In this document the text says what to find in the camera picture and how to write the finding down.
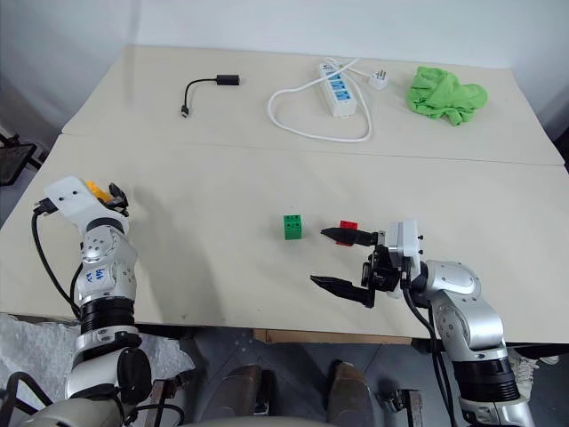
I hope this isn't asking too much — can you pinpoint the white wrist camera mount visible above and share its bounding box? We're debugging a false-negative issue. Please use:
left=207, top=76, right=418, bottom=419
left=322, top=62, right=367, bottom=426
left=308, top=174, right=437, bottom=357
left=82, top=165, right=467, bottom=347
left=385, top=219, right=424, bottom=269
left=43, top=175, right=131, bottom=233

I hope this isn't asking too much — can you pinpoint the dark rounded brown shape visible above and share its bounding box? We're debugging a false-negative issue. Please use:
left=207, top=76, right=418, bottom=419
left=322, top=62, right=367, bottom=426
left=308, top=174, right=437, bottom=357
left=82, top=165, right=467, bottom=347
left=325, top=360, right=375, bottom=427
left=207, top=363, right=275, bottom=427

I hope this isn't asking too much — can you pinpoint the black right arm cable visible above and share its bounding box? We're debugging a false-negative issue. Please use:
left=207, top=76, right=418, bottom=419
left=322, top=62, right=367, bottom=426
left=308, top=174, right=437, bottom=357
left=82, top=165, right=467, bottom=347
left=401, top=265, right=469, bottom=427

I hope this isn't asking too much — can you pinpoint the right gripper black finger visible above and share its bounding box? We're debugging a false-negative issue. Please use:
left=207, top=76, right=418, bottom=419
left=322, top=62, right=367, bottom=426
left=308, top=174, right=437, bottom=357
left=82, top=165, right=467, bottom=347
left=309, top=274, right=376, bottom=310
left=319, top=227, right=380, bottom=247

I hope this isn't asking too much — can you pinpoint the black USB adapter cable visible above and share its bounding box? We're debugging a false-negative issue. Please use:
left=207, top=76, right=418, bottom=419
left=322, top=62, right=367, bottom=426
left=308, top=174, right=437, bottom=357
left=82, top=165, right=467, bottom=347
left=179, top=72, right=243, bottom=121

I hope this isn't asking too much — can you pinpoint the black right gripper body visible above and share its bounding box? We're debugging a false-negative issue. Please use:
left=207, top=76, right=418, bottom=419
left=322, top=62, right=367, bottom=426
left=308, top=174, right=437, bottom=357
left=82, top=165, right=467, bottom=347
left=360, top=230, right=413, bottom=297

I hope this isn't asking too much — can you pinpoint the red toy cube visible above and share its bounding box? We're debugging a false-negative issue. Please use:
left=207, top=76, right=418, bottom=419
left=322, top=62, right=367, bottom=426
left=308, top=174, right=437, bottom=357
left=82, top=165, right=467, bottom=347
left=334, top=219, right=360, bottom=247

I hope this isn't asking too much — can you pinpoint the white sneaker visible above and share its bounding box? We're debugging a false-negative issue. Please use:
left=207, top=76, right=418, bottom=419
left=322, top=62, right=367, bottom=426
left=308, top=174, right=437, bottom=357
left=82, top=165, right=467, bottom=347
left=507, top=346, right=561, bottom=396

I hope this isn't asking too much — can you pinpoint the white bubble wrap sheet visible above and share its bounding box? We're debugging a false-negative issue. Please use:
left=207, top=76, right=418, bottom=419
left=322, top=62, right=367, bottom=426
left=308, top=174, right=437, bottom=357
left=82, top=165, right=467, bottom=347
left=0, top=312, right=196, bottom=404

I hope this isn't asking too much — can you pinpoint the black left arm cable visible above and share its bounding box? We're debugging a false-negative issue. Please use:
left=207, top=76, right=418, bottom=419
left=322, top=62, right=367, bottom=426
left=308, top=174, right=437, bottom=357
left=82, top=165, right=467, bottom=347
left=30, top=198, right=84, bottom=319

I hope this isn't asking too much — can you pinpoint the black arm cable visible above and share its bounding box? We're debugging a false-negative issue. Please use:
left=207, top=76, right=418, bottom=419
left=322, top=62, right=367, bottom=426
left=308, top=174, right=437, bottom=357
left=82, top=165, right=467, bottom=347
left=401, top=265, right=469, bottom=427
left=30, top=198, right=84, bottom=319

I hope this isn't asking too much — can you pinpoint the green toy cube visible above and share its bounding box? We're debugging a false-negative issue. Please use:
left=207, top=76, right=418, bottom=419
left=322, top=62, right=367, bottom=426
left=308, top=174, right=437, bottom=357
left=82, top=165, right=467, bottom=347
left=282, top=213, right=305, bottom=242

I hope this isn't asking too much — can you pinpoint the yellow toy cube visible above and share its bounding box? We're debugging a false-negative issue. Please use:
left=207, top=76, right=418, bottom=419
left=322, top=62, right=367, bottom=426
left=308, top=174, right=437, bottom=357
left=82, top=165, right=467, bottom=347
left=85, top=179, right=111, bottom=200

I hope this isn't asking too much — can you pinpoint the white power plug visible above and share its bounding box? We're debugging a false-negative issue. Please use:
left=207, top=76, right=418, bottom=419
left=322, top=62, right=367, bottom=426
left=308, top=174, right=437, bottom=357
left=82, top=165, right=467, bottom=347
left=367, top=68, right=393, bottom=93

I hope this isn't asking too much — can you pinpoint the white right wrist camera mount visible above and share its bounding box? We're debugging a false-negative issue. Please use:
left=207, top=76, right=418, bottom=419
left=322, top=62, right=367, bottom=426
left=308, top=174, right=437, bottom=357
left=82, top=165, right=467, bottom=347
left=385, top=219, right=424, bottom=269

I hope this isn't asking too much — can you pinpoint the wooden board under table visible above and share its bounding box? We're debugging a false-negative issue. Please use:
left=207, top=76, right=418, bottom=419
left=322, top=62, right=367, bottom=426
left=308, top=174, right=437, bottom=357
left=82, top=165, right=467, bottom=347
left=265, top=329, right=413, bottom=347

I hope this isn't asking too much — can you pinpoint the white power strip with cord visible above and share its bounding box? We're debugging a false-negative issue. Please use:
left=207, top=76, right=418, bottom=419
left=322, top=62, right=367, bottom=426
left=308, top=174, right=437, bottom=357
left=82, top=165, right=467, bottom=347
left=267, top=56, right=389, bottom=144

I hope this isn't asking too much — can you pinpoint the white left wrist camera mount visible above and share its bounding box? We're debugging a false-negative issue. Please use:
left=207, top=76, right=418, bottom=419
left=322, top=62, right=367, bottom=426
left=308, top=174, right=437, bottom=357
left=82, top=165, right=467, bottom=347
left=43, top=175, right=131, bottom=233

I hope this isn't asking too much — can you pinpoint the black shoulder cable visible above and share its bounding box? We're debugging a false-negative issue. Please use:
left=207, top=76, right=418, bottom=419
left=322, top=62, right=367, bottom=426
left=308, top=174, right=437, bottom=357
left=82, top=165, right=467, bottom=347
left=0, top=371, right=52, bottom=417

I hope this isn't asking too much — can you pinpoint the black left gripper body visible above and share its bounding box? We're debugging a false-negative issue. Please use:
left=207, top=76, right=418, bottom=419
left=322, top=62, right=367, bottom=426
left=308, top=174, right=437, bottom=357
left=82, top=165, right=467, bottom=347
left=105, top=194, right=132, bottom=219

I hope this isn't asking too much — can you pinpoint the rusty metal table leg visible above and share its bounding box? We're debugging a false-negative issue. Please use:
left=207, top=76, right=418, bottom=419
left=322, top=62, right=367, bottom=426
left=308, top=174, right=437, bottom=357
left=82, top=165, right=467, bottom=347
left=145, top=377, right=180, bottom=427
left=376, top=386, right=424, bottom=427

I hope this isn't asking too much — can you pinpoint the black metal stand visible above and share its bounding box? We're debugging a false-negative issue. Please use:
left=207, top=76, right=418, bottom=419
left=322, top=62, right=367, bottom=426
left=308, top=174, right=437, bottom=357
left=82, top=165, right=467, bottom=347
left=0, top=119, right=41, bottom=189

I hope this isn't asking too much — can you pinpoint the crumpled green cloth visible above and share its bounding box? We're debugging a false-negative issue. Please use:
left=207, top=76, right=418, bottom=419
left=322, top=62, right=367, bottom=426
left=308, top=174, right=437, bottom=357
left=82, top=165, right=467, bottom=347
left=404, top=65, right=489, bottom=128

